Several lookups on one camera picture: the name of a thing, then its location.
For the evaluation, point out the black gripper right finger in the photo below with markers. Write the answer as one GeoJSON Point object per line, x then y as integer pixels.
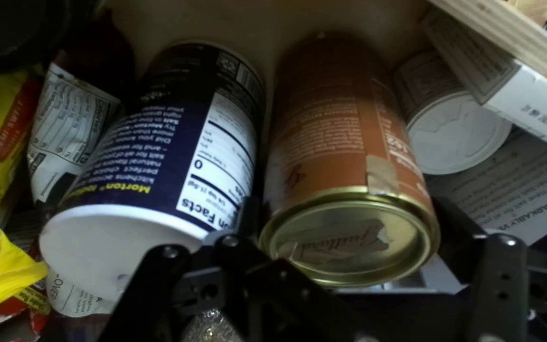
{"type": "Point", "coordinates": [499, 288]}

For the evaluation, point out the white lidded can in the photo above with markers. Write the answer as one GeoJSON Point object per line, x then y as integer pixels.
{"type": "Point", "coordinates": [448, 131]}

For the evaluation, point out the white orange carton box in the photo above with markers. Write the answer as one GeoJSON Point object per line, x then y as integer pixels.
{"type": "Point", "coordinates": [490, 75]}

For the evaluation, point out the brown cylindrical container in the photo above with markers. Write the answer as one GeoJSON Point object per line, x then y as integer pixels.
{"type": "Point", "coordinates": [345, 203]}

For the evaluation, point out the blue Morton salt canister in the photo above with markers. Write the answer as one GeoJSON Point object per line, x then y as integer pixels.
{"type": "Point", "coordinates": [173, 170]}

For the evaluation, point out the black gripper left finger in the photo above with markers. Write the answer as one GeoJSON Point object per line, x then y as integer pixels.
{"type": "Point", "coordinates": [176, 296]}

